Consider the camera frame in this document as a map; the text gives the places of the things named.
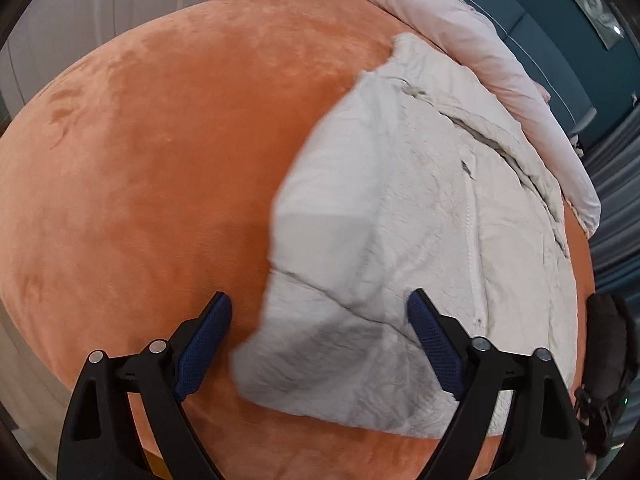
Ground framed wall picture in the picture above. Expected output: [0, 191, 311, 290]
[542, 0, 627, 51]

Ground white textured jacket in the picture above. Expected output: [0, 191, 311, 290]
[231, 32, 576, 438]

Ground pale pink duvet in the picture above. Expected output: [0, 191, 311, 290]
[327, 0, 601, 233]

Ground white panelled wardrobe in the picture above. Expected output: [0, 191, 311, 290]
[0, 0, 321, 126]

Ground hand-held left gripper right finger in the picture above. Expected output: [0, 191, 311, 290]
[407, 288, 586, 480]

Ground grey-blue curtain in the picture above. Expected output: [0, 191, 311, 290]
[582, 92, 640, 293]

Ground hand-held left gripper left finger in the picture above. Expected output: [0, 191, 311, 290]
[57, 291, 233, 480]

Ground orange plush bed cover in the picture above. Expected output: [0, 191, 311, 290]
[0, 0, 598, 480]

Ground blue padded headboard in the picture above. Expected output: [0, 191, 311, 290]
[492, 0, 598, 136]

